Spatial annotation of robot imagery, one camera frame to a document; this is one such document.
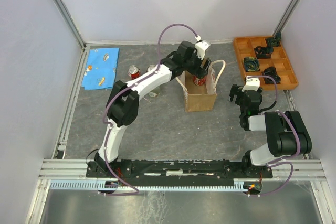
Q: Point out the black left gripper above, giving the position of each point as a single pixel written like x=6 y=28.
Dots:
x=199 y=72

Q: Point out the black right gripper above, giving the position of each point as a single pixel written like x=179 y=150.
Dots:
x=235 y=90

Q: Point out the red cola can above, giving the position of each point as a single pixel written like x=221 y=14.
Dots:
x=199 y=80
x=134 y=72

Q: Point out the purple Fanta can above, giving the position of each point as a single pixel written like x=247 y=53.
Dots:
x=151 y=69

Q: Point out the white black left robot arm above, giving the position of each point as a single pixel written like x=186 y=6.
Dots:
x=123 y=104

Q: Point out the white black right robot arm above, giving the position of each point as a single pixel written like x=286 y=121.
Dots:
x=286 y=133

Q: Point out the burlap canvas tote bag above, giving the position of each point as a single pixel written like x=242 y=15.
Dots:
x=201 y=96

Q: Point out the green yellow rolled cloth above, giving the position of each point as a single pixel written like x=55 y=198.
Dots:
x=251 y=64

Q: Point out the black floral rolled cloth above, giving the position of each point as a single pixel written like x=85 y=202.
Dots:
x=271 y=72

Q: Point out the orange wooden divided tray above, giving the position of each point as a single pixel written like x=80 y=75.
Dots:
x=244 y=48

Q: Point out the black rolled cloth upper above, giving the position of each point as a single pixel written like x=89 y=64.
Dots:
x=263 y=52

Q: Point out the dark green cloth corner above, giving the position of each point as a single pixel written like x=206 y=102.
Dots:
x=274 y=41

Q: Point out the blue patterned cloth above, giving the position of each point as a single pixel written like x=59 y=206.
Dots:
x=100 y=71

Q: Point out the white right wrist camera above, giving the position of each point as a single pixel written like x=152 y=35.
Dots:
x=251 y=83

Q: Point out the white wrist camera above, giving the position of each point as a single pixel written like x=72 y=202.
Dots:
x=251 y=83
x=201 y=47

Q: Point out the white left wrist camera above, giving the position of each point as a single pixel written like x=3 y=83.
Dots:
x=201 y=47

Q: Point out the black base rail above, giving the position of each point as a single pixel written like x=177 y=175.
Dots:
x=141 y=173

